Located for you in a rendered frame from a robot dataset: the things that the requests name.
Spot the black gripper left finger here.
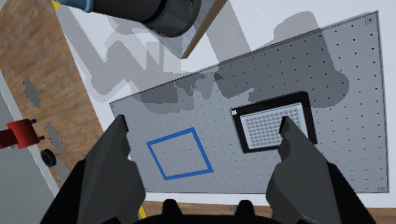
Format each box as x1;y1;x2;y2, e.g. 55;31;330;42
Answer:
40;114;146;224

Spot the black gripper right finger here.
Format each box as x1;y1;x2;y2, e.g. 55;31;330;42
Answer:
265;116;377;224

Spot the blue tape outline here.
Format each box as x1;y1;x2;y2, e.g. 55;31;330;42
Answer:
147;127;214;180

